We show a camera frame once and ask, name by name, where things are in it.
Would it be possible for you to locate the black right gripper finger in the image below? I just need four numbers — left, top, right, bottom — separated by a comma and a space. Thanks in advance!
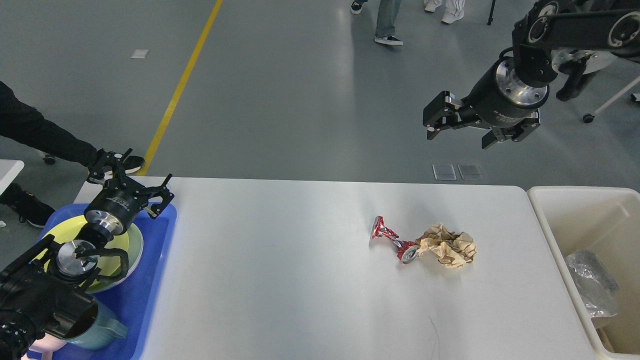
481, 111, 541, 150
422, 90, 489, 141

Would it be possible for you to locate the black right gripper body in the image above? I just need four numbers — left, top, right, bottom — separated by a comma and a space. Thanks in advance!
462, 57, 550, 128

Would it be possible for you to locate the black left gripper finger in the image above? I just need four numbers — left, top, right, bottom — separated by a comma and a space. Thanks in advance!
86, 148, 133, 190
131, 173, 175, 220

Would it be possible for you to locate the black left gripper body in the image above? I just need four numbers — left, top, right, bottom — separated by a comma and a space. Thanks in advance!
82, 187, 150, 237

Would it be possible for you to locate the yellow plastic plate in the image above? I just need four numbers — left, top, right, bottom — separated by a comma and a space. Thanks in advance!
35, 215, 135, 285

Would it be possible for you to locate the teal mug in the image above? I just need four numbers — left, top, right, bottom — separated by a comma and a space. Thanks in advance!
62, 300, 130, 351

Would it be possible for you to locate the red snack wrapper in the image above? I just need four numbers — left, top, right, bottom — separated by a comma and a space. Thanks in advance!
370, 215, 419, 265

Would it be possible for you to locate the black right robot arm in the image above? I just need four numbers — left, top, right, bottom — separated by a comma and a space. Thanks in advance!
422, 0, 639, 149

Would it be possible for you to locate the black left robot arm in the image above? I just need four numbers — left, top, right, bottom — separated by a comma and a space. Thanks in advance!
1, 152, 174, 360

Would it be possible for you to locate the blue plastic tray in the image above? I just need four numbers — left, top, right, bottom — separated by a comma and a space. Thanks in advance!
52, 204, 178, 360

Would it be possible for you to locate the white rolling chair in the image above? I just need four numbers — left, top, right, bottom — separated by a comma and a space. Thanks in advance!
582, 50, 640, 124

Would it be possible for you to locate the person in grey jeans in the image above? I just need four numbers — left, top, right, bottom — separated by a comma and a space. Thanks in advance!
374, 0, 403, 46

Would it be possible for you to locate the white plastic bin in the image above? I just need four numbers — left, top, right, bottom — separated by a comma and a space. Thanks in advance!
527, 186, 640, 360

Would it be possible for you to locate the pink ribbed mug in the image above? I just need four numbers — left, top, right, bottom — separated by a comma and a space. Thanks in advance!
29, 333, 67, 360

